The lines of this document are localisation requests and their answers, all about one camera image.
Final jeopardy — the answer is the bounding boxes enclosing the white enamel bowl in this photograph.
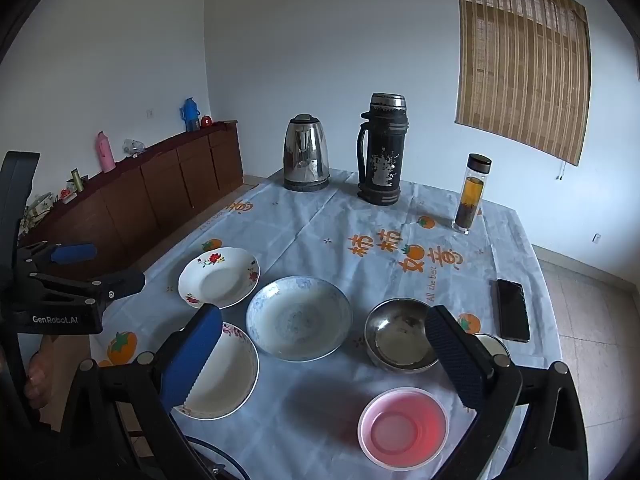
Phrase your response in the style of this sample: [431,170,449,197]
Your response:
[472,332,512,362]

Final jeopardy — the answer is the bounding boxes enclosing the glass tea bottle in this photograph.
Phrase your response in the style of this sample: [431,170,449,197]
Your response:
[452,153,492,235]

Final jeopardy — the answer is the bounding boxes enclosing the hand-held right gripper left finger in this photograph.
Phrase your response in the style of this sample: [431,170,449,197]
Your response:
[60,304,223,480]

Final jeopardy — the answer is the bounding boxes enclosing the colourful clutter pile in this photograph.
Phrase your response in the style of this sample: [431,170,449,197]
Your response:
[20,187,68,233]

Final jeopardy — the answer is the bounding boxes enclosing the stainless steel electric kettle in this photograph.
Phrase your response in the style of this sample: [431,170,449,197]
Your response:
[283,114,331,193]

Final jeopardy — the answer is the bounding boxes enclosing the pink plastic bowl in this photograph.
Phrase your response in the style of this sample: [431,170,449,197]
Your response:
[357,386,449,471]

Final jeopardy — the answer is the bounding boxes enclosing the brown wooden sideboard cabinet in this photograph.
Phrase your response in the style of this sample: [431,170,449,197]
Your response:
[17,120,245,286]

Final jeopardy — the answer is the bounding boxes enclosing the person's left hand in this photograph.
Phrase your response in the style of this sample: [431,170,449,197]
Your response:
[22,337,56,408]

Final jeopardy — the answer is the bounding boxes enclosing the blue water bottle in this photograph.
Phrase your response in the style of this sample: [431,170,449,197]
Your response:
[180,97,202,132]

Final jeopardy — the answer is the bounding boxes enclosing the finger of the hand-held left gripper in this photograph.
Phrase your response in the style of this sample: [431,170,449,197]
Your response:
[19,241,99,274]
[29,269,147,311]

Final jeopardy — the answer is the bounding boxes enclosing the light blue printed tablecloth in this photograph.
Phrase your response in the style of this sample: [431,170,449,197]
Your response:
[90,167,561,480]

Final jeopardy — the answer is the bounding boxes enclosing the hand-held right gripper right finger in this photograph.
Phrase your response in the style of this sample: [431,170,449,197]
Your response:
[424,304,591,480]

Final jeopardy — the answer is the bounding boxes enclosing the worn black thermos jug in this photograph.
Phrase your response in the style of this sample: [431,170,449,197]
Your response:
[356,92,410,206]

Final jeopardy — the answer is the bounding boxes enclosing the pink thermos flask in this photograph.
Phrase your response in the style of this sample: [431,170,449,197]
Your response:
[96,131,117,173]

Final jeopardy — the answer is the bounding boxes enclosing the white floral plate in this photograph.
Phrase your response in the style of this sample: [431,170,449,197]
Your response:
[178,246,261,310]
[172,321,260,421]

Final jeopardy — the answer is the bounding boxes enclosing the dark blue cable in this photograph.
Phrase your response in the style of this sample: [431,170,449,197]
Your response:
[189,436,251,480]

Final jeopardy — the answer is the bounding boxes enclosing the stainless steel bowl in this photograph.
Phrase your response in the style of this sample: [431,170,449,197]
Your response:
[364,298,453,373]

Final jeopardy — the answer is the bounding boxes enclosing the bamboo window blind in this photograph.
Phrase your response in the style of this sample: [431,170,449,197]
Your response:
[454,0,592,181]

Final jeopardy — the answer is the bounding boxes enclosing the black smartphone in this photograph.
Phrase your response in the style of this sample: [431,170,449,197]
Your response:
[495,278,531,343]

